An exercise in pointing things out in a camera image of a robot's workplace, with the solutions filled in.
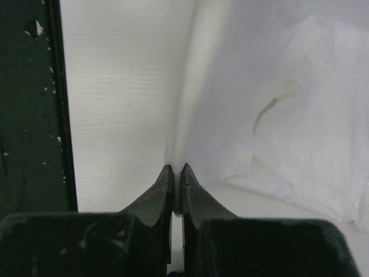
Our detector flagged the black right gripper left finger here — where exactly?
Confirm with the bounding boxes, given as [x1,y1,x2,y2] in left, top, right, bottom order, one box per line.
[1,165,174,276]

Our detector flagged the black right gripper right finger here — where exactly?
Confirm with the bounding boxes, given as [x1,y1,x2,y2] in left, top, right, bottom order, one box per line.
[180,164,360,276]

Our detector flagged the white daisy print t shirt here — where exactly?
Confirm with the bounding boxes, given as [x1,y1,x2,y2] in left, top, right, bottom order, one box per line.
[164,1,368,231]

